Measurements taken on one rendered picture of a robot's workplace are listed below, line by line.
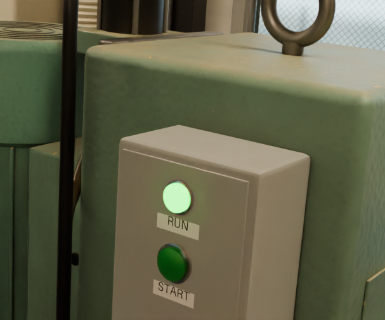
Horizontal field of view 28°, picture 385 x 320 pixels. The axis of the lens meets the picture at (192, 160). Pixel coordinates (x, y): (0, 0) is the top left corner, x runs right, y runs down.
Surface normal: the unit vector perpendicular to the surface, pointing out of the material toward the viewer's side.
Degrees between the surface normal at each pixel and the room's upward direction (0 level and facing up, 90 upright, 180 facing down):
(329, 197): 90
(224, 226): 90
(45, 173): 90
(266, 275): 90
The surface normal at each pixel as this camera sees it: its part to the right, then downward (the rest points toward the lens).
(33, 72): 0.34, 0.27
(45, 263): -0.59, 0.18
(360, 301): 0.81, 0.21
